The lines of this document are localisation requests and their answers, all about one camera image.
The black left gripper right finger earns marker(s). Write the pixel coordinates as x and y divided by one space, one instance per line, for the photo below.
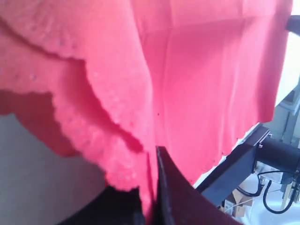
178 203

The cardboard box on floor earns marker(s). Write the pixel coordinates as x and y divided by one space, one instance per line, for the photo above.
235 204

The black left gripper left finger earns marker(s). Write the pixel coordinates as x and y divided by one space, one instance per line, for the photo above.
111 207

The black metal table frame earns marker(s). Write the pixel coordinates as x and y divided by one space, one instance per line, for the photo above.
258 146

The red tablecloth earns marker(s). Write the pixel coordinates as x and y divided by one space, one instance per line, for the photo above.
113 79

